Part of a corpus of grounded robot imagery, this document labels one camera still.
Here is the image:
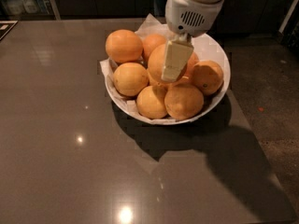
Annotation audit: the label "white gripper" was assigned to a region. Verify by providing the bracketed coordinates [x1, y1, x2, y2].
[162, 0, 224, 82]

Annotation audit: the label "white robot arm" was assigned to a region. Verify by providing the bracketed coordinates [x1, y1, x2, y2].
[162, 0, 224, 82]

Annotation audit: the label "white bowl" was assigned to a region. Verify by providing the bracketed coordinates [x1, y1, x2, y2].
[100, 34, 231, 125]

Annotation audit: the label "white paper liner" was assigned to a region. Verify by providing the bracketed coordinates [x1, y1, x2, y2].
[99, 14, 202, 125]

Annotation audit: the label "right orange with stem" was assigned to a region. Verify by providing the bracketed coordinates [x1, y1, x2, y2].
[192, 61, 224, 96]

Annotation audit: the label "bottles on background shelf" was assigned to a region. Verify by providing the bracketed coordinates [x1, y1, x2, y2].
[0, 0, 53, 16]

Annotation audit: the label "dark tablet at table edge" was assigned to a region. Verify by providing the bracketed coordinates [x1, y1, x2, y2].
[0, 21, 18, 41]

